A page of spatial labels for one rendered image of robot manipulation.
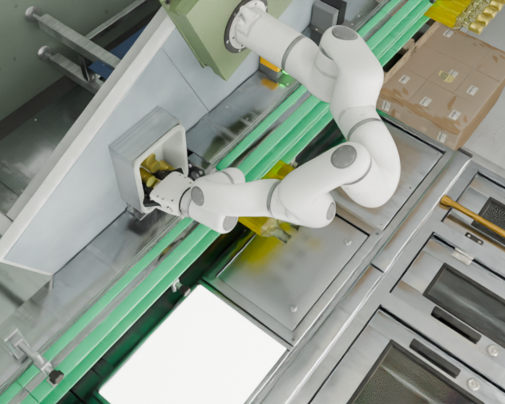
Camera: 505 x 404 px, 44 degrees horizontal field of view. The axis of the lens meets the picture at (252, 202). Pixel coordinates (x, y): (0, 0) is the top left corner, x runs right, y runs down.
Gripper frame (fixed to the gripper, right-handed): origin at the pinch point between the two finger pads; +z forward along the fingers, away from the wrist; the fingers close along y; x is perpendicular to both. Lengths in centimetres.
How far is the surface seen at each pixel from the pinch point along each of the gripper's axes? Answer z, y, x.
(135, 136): -1.6, 0.7, 15.3
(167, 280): -8.7, -12.3, -24.2
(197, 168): -3.8, 12.9, -5.7
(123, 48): 45, 35, 6
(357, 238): -36, 37, -43
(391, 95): 122, 312, -245
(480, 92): 65, 365, -261
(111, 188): 5.3, -8.2, 1.8
